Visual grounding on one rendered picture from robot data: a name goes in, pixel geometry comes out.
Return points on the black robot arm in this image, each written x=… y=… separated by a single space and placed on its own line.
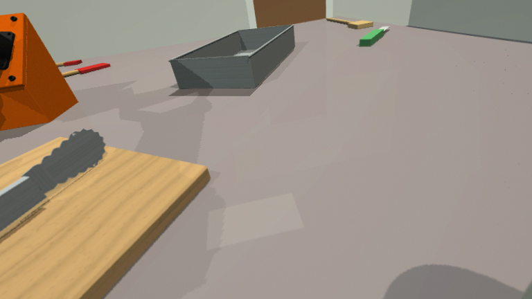
x=6 y=45

